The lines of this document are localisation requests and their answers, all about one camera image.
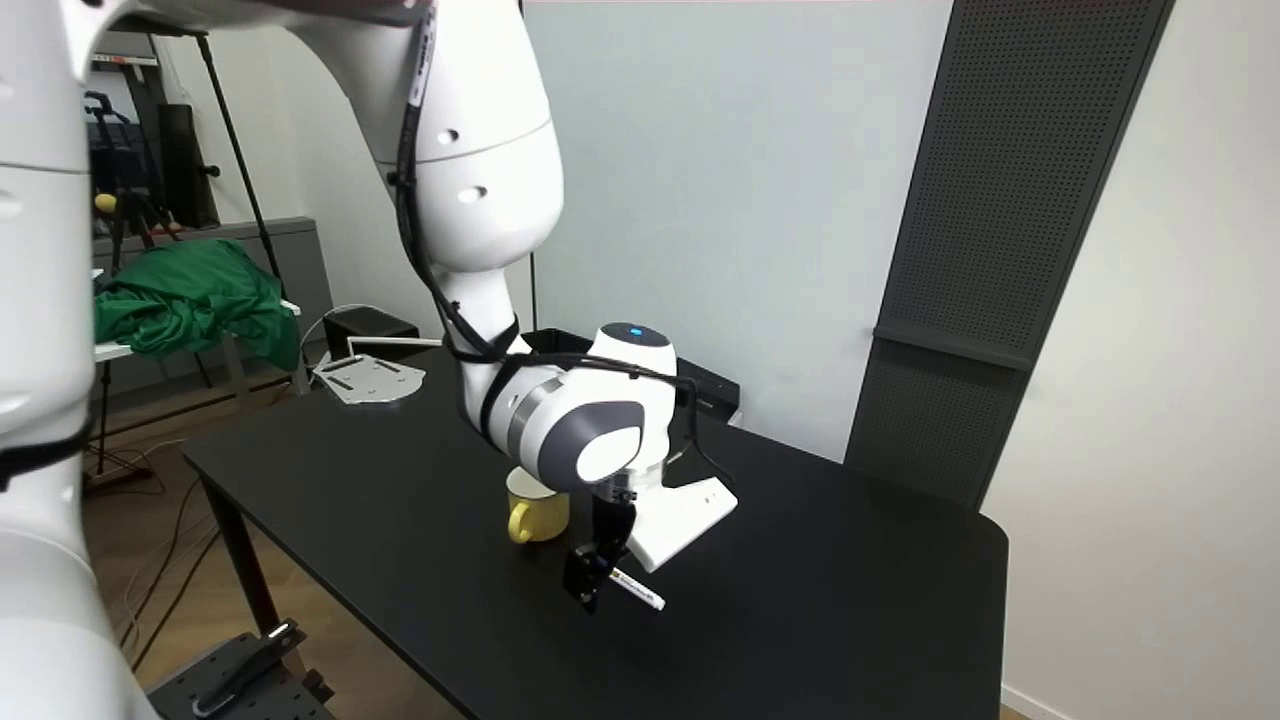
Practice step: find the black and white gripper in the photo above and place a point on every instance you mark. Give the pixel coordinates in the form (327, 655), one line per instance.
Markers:
(643, 515)

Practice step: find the white marker with blue cap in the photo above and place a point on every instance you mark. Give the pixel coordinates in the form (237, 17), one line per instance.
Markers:
(637, 590)

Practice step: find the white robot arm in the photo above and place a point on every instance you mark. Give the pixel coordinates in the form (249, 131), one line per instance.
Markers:
(453, 114)

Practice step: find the yellow mug with white rim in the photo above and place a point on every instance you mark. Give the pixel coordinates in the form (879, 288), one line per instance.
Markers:
(533, 510)

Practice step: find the black table leg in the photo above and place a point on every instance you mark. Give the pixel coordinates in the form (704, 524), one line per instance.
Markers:
(242, 559)

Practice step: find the green cloth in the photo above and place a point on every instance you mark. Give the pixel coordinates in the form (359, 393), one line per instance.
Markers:
(189, 296)

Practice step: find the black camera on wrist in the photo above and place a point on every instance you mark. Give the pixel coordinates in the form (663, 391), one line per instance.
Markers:
(704, 393)

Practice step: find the dark wall panel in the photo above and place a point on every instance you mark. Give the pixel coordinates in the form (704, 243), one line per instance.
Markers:
(1024, 117)

